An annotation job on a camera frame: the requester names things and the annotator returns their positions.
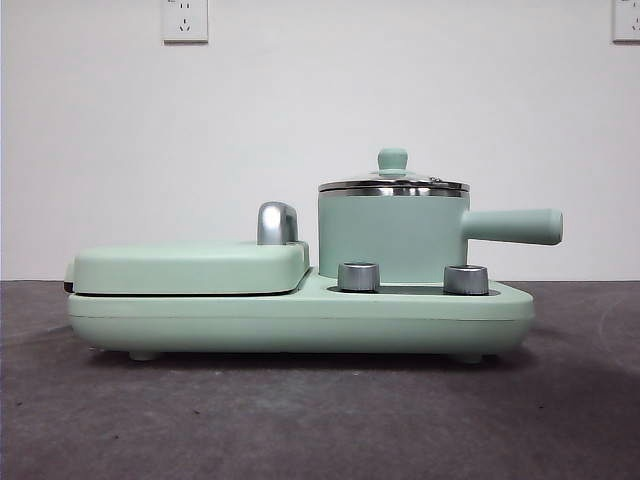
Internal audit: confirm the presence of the glass lid with green knob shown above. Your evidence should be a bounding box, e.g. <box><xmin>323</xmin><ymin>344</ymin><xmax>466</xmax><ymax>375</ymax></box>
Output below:
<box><xmin>319</xmin><ymin>146</ymin><xmax>470</xmax><ymax>193</ymax></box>

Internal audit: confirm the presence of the white wall socket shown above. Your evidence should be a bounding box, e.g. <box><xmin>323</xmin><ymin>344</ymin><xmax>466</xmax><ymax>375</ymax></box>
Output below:
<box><xmin>160</xmin><ymin>0</ymin><xmax>209</xmax><ymax>45</ymax></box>
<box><xmin>611</xmin><ymin>0</ymin><xmax>640</xmax><ymax>44</ymax></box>

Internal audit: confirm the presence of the silver grill cover handle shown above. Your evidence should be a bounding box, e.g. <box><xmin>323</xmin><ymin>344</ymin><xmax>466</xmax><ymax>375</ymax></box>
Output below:
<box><xmin>256</xmin><ymin>200</ymin><xmax>301</xmax><ymax>246</ymax></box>

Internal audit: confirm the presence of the mint green pot with handle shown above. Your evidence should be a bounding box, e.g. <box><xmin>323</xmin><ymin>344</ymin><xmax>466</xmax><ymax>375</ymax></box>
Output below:
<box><xmin>317</xmin><ymin>188</ymin><xmax>565</xmax><ymax>281</ymax></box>

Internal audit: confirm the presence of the mint green breakfast machine base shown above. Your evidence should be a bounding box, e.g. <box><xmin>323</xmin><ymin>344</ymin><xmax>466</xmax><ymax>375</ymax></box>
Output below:
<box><xmin>67</xmin><ymin>266</ymin><xmax>535</xmax><ymax>363</ymax></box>

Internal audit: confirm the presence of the mint green hinged grill cover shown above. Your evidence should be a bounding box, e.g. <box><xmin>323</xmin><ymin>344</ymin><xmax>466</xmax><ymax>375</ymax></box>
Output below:
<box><xmin>64</xmin><ymin>238</ymin><xmax>312</xmax><ymax>296</ymax></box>

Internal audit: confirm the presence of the silver control knob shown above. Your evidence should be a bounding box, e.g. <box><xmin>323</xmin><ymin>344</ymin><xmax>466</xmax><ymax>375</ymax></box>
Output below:
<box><xmin>442</xmin><ymin>263</ymin><xmax>490</xmax><ymax>295</ymax></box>
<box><xmin>337</xmin><ymin>260</ymin><xmax>382</xmax><ymax>292</ymax></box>

